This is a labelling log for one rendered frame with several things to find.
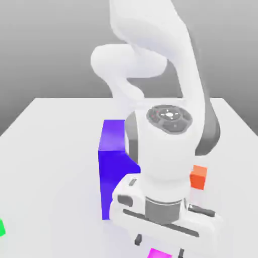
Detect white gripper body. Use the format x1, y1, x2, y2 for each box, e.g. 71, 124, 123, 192
109, 201, 223, 256

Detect small magenta cube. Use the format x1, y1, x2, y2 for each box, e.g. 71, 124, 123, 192
147, 248, 173, 258

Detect small orange cube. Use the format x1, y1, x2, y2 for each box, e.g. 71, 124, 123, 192
189, 165, 208, 190

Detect large blue box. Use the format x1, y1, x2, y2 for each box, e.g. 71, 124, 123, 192
98, 119, 141, 221

